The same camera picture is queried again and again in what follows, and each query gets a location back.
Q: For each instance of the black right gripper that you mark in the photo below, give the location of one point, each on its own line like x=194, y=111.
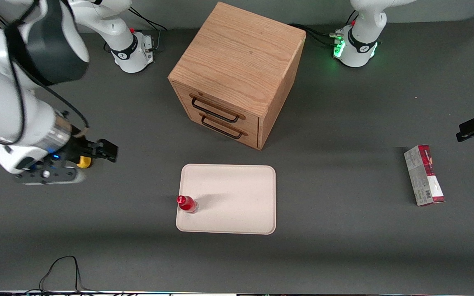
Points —
x=79, y=147

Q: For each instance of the red coke bottle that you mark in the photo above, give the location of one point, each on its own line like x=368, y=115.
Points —
x=187, y=204

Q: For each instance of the beige plastic tray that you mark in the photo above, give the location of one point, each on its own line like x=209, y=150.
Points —
x=237, y=197

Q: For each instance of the yellow lemon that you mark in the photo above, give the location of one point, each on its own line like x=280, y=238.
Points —
x=84, y=163

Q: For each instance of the red and grey carton box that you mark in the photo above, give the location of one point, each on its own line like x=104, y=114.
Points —
x=424, y=176

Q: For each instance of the wooden drawer front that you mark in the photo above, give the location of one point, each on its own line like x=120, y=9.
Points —
x=251, y=137
x=249, y=121

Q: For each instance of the oak wooden drawer cabinet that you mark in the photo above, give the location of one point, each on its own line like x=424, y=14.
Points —
x=237, y=53

